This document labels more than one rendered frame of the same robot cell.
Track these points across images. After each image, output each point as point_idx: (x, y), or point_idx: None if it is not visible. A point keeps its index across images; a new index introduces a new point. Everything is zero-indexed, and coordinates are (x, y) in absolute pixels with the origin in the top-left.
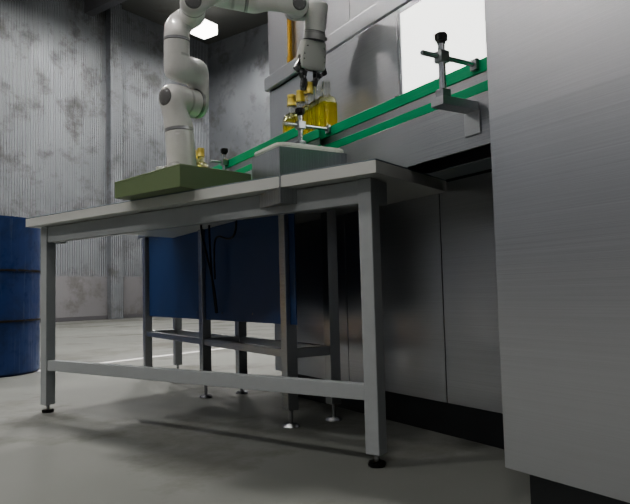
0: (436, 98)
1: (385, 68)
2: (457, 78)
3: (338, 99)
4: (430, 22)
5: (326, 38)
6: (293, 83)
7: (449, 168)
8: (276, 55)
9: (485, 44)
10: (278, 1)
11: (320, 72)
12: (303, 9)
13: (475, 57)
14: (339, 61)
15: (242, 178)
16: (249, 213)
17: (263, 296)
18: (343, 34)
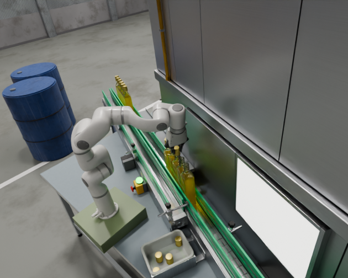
0: None
1: (226, 174)
2: None
3: (198, 148)
4: (258, 193)
5: (186, 123)
6: (171, 92)
7: (260, 262)
8: (159, 60)
9: (294, 260)
10: (145, 128)
11: (186, 117)
12: (165, 129)
13: (285, 255)
14: (197, 128)
15: (140, 214)
16: None
17: None
18: (199, 112)
